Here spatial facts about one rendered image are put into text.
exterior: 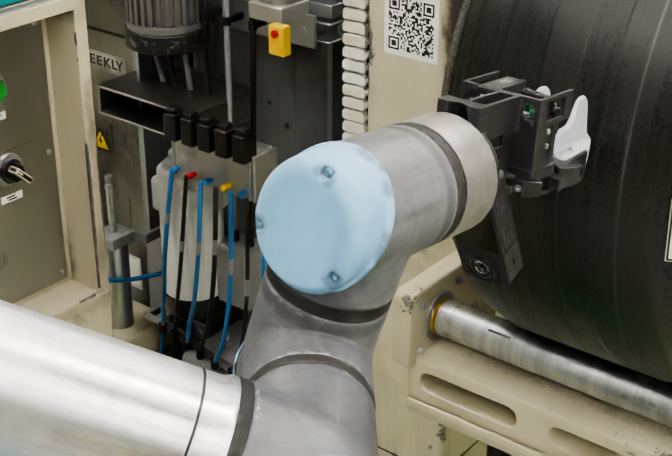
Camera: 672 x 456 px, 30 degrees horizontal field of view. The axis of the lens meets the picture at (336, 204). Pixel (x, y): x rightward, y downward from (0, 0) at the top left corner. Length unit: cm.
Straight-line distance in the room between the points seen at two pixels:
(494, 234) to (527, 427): 48
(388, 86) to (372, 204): 71
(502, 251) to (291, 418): 30
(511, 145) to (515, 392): 51
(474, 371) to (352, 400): 66
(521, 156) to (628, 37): 19
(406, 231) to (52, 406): 25
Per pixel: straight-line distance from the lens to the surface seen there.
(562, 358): 139
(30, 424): 73
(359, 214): 77
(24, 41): 144
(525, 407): 141
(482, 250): 100
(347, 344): 84
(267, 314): 85
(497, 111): 93
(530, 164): 96
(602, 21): 112
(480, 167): 88
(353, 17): 150
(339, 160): 79
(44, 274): 155
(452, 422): 148
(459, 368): 145
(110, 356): 74
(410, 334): 144
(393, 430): 170
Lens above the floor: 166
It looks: 26 degrees down
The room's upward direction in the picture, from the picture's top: straight up
